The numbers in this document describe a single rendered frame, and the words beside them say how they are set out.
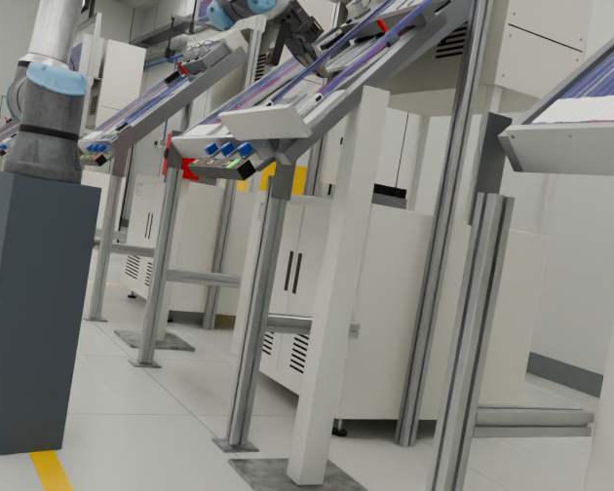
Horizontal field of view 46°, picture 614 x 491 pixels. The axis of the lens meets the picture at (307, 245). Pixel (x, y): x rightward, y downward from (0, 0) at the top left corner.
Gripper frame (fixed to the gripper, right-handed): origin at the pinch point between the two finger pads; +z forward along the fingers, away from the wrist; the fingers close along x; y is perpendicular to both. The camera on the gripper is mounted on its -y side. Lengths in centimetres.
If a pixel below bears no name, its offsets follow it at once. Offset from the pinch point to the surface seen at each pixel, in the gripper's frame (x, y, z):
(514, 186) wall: 99, 94, 147
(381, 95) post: -49, -16, -3
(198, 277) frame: 50, -56, 32
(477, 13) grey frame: -24.3, 34.1, 11.9
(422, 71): 12.6, 34.3, 27.6
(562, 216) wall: 65, 84, 154
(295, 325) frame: -24, -58, 29
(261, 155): -12.8, -31.7, -1.7
